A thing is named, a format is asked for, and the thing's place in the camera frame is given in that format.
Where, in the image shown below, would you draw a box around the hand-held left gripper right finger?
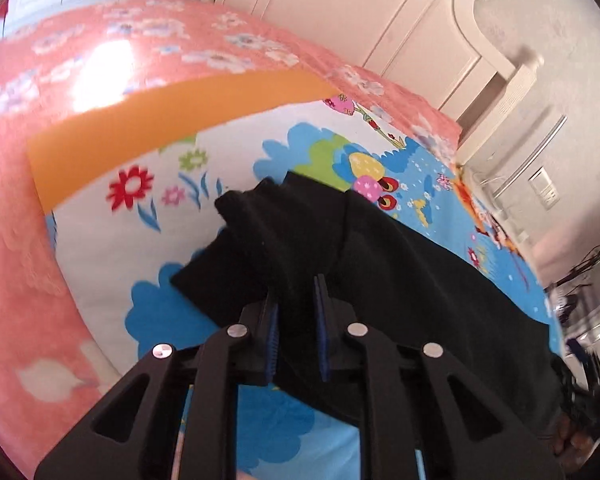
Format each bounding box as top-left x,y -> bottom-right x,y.
314,274 -> 566,480

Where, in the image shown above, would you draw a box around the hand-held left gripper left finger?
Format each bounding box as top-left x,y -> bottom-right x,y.
34,291 -> 281,480

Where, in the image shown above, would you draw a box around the black pants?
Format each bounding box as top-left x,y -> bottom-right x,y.
170,171 -> 568,441

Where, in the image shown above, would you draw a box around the person's right hand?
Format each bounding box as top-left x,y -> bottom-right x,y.
552,417 -> 596,466

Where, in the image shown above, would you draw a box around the cartoon printed blanket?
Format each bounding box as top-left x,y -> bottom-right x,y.
27,67 -> 553,480

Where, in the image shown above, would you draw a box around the pink floral bed sheet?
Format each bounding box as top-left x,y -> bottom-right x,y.
0,0 -> 463,466

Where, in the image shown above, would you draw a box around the white wooden headboard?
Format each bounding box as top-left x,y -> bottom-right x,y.
200,0 -> 546,161

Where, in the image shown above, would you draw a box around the white wall socket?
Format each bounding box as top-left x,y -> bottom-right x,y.
527,167 -> 562,209

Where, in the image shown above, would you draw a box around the white cable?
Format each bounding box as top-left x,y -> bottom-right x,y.
474,171 -> 512,197

